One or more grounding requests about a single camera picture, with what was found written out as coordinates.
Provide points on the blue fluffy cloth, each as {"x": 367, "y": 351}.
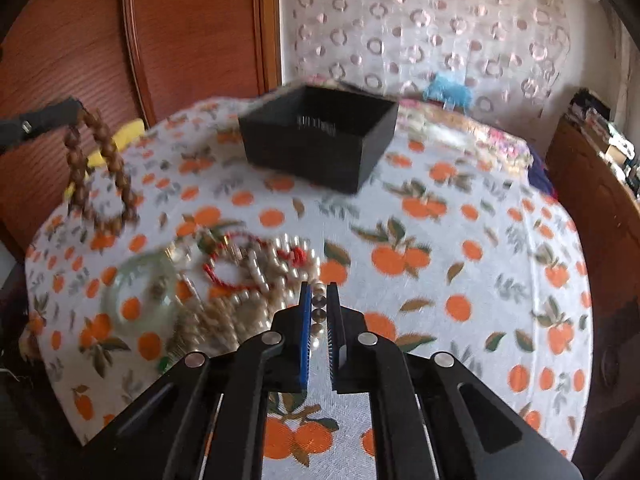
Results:
{"x": 447, "y": 88}

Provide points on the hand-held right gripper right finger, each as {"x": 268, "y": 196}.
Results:
{"x": 334, "y": 340}

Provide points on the floral blanket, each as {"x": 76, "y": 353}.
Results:
{"x": 480, "y": 135}

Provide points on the pile of boxes and packets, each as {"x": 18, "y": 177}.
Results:
{"x": 607, "y": 130}

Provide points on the yellow cloth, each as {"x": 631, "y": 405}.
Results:
{"x": 131, "y": 131}

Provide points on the black square box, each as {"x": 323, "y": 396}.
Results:
{"x": 300, "y": 160}

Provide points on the dark purple cloth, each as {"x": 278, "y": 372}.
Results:
{"x": 541, "y": 172}

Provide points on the brown wooden cabinet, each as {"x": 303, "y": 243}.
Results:
{"x": 590, "y": 195}

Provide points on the pale translucent bangle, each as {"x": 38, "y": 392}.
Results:
{"x": 111, "y": 294}

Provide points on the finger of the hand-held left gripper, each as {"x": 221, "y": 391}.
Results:
{"x": 45, "y": 120}

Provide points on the brown wooden headboard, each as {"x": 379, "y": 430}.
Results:
{"x": 190, "y": 35}

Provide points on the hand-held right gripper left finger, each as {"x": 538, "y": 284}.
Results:
{"x": 304, "y": 340}

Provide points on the orange fruit print tablecloth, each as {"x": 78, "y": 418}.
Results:
{"x": 450, "y": 235}

